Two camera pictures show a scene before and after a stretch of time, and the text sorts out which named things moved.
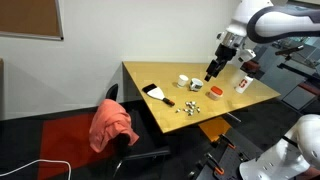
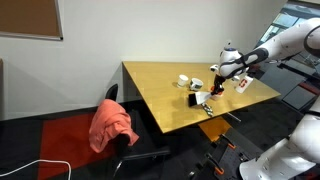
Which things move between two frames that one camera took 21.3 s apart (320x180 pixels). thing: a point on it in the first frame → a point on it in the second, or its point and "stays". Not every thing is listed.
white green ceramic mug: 195,84 stays
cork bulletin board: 31,19 stays
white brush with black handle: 156,92 → 198,97
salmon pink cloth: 108,120 stays
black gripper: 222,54 → 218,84
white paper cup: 182,80 stays
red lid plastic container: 216,93 stays
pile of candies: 190,108 → 208,109
